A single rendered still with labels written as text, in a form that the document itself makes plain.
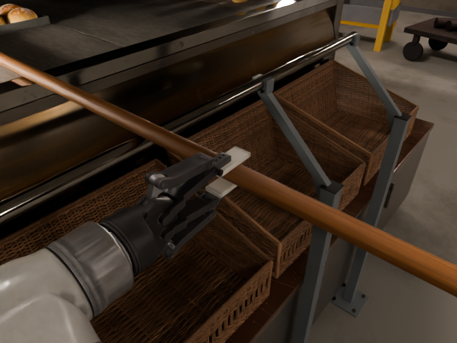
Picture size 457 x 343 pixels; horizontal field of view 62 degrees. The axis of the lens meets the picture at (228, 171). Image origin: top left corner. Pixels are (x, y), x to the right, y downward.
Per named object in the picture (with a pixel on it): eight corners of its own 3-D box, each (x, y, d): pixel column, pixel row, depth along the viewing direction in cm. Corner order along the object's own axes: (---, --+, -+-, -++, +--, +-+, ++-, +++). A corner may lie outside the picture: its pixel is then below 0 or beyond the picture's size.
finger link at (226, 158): (199, 173, 51) (198, 155, 50) (223, 157, 54) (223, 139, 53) (207, 177, 51) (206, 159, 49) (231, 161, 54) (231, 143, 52)
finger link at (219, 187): (220, 194, 53) (220, 199, 54) (250, 173, 58) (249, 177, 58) (205, 186, 55) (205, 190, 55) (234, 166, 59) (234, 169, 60)
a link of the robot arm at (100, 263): (56, 287, 44) (99, 257, 48) (102, 333, 40) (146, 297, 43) (32, 231, 39) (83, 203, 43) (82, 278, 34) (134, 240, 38)
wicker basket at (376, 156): (265, 147, 176) (269, 92, 160) (323, 106, 212) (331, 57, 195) (365, 188, 151) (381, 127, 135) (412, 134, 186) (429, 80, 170)
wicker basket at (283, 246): (169, 211, 140) (162, 148, 124) (262, 150, 174) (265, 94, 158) (277, 282, 114) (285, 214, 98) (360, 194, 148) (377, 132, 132)
